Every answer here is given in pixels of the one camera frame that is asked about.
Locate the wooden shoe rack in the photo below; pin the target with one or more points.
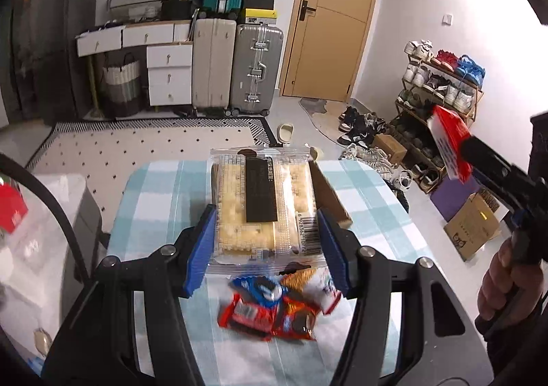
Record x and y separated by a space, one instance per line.
432 120

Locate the plain black shoe box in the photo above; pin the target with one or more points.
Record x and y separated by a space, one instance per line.
257 3

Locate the black basket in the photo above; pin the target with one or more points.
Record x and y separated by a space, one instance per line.
180 9

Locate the person's right forearm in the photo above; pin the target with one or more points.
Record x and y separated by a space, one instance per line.
518 356

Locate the grey refrigerator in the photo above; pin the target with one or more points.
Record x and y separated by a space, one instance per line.
47 43

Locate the beige slipper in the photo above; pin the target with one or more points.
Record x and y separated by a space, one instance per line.
286 133

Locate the red white snack packet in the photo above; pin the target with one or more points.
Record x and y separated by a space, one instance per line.
447 141

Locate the printed cardboard box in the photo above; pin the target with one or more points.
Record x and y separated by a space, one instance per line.
471 227

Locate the heap of loose shoes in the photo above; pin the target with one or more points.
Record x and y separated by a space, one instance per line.
368 133

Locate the black yellow shoe box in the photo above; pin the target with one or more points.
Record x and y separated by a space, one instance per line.
257 17

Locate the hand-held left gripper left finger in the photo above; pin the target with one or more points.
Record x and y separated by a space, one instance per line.
201 253

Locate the white side table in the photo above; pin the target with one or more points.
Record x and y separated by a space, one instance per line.
43 240

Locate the patterned rug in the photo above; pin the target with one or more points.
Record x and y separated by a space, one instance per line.
150 146

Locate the clear cracker packet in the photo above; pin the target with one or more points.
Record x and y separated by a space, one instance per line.
261 206

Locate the beige suitcase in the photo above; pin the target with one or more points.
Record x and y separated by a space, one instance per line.
214 64

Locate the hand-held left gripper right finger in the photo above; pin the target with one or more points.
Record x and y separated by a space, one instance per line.
338 257

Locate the purple box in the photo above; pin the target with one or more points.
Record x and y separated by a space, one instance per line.
454 197

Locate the small cardboard box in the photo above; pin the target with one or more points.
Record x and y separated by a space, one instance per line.
389 147

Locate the brown cardboard box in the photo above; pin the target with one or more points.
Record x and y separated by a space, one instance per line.
332 195

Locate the tan wooden door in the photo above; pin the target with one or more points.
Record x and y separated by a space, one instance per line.
334 21

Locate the rows of racked shoes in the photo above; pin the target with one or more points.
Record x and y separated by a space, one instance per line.
441 77

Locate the teal plaid tablecloth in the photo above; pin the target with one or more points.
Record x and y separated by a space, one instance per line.
162 214

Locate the red printed packet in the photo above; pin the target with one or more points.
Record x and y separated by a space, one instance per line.
13 206

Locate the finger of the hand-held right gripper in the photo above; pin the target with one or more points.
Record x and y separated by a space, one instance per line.
492 163

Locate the person's right hand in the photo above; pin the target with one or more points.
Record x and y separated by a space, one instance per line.
496 283

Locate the grey floor mat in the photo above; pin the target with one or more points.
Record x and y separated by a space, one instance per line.
317 111

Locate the white desk with drawers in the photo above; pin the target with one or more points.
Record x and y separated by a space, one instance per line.
167 77

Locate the silver suitcase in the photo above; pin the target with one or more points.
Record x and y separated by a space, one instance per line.
255 69

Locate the woven laundry basket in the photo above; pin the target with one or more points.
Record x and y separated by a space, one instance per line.
122 86

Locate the pile of snack packets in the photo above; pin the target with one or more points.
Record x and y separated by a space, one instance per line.
274 304

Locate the white wall switch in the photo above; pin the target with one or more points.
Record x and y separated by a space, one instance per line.
447 18

